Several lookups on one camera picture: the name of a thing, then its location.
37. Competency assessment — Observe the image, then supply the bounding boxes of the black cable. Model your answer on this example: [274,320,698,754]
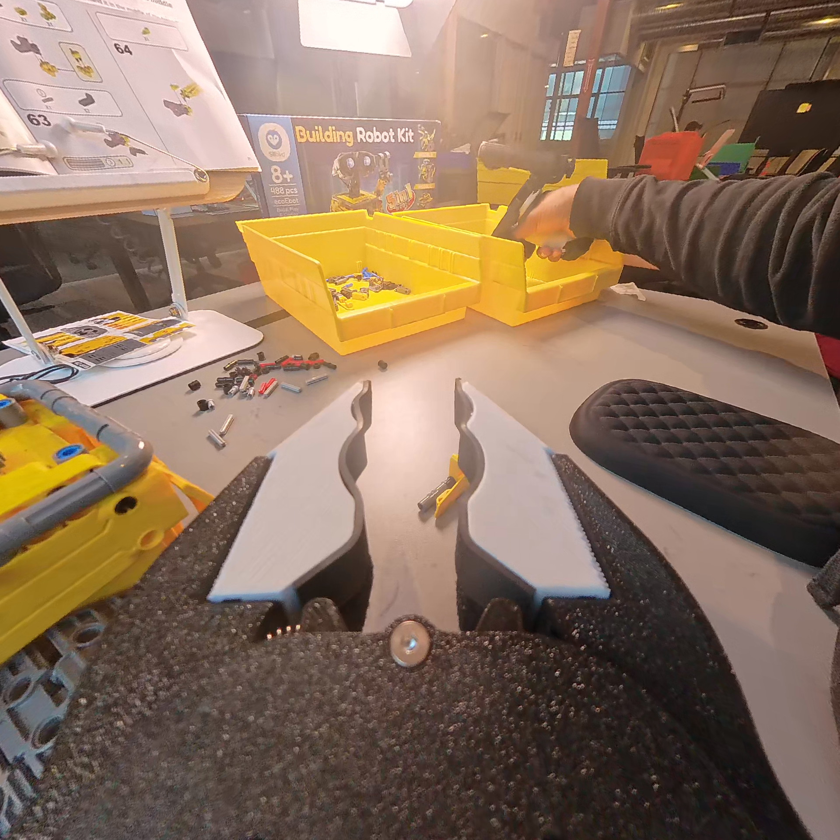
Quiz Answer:
[0,364,82,389]

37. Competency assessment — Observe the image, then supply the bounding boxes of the bright white light panel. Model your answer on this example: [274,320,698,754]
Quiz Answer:
[300,0,414,57]

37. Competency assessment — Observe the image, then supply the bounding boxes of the pile of small brick parts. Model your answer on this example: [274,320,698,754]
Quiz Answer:
[184,352,340,410]

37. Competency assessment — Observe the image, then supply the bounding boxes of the yellow brick piece grey axle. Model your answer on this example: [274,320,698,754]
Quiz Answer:
[418,456,469,521]

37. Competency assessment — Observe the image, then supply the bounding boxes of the white round stand base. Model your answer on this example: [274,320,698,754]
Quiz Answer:
[0,309,263,408]

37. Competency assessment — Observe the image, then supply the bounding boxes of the yellow plastic bin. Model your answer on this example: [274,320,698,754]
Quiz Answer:
[237,210,484,355]
[394,200,626,326]

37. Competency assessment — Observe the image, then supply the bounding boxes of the yellow grey bricks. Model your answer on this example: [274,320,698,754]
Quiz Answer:
[326,269,410,303]

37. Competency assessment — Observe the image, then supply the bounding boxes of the wooden booklet stand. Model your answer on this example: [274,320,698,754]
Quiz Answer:
[0,164,263,362]

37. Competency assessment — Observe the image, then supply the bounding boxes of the stack of yellow bins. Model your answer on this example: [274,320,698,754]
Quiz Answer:
[476,158,611,208]

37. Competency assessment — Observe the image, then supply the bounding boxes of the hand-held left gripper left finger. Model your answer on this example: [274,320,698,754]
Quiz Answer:
[208,381,374,615]

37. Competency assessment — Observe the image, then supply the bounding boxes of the sticker sheet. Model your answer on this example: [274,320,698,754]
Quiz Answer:
[7,311,191,366]

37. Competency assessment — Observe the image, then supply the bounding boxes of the yellow tracked brick vehicle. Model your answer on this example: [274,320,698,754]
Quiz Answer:
[0,381,214,815]

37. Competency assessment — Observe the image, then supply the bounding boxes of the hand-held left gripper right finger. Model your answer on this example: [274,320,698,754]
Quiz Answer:
[455,380,611,615]

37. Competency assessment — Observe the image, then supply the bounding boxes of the person's right forearm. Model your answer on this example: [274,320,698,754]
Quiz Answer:
[571,171,840,337]

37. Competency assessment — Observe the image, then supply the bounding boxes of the red object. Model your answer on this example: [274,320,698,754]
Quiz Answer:
[640,129,710,182]

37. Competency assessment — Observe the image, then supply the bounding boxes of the person's right hand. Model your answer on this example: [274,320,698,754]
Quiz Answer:
[512,184,588,261]

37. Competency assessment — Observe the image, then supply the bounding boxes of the dark printed box stack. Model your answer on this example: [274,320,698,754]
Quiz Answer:
[243,115,443,217]

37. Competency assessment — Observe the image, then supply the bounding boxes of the instruction booklet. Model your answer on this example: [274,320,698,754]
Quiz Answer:
[0,0,261,178]

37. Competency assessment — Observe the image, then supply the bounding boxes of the black monitor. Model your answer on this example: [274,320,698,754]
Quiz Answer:
[742,79,840,165]

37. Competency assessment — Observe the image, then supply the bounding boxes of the grey desk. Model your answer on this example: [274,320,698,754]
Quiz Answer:
[0,283,840,840]

